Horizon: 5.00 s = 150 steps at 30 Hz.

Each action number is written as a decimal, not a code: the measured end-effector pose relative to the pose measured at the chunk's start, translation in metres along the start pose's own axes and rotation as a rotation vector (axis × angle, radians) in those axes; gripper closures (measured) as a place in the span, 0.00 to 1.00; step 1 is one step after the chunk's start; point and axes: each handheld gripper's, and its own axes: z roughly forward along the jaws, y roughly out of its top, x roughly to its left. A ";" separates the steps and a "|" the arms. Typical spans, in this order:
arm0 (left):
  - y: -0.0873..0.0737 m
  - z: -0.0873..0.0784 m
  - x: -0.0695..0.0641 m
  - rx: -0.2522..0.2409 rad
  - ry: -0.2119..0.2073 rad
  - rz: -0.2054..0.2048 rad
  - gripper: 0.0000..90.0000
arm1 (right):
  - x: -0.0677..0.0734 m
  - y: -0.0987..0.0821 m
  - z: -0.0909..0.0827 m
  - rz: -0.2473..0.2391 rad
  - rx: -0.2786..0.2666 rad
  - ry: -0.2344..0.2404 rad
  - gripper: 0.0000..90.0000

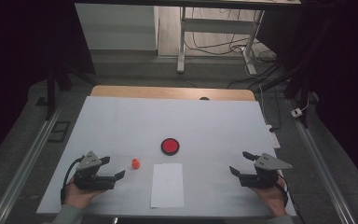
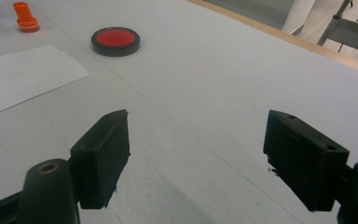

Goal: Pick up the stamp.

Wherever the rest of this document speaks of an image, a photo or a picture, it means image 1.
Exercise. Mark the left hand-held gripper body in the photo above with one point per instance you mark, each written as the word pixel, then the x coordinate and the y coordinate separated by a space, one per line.
pixel 90 182

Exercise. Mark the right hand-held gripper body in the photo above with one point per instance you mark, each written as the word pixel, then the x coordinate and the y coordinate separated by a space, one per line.
pixel 262 179

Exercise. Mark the small red stamp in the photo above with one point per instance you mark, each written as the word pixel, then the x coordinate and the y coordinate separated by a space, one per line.
pixel 135 164

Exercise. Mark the white paper sheet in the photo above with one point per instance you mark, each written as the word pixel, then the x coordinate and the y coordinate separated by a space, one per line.
pixel 167 186

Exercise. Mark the round red ink pad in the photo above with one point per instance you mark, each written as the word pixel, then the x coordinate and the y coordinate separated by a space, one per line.
pixel 170 146

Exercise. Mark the person's left hand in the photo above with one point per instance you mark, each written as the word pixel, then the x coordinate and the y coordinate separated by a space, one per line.
pixel 77 197

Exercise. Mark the person's right hand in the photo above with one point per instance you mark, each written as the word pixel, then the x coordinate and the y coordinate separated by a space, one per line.
pixel 275 199

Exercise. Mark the white power strip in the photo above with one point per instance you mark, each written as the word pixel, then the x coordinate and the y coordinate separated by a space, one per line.
pixel 274 140

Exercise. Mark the black floor plate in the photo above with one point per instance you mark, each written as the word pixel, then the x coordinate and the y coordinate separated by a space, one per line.
pixel 59 132

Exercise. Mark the small white adapter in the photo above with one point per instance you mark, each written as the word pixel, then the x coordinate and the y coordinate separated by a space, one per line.
pixel 296 112

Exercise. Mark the black stand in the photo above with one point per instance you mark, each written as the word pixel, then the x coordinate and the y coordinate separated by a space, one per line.
pixel 301 90
pixel 51 93

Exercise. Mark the white cabinet panel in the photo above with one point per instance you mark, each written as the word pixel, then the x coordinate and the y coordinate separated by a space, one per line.
pixel 118 28

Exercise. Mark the aluminium rail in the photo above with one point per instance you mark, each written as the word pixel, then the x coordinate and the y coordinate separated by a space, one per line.
pixel 320 161
pixel 24 161

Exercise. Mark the white desk frame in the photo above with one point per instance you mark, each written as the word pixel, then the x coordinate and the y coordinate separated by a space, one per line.
pixel 214 25

